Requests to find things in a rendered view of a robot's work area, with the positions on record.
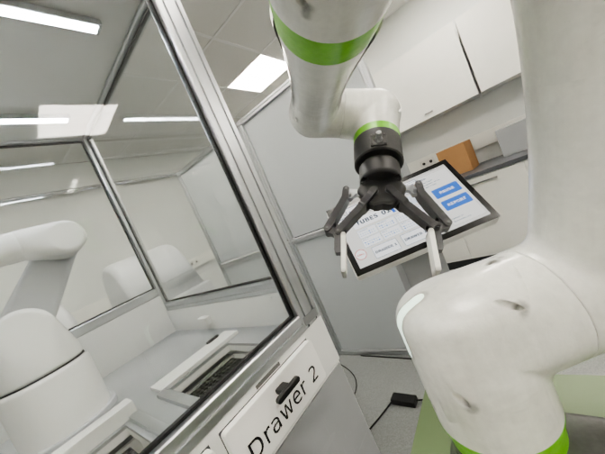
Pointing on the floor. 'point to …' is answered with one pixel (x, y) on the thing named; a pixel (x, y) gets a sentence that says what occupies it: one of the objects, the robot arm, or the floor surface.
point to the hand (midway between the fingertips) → (388, 267)
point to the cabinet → (330, 422)
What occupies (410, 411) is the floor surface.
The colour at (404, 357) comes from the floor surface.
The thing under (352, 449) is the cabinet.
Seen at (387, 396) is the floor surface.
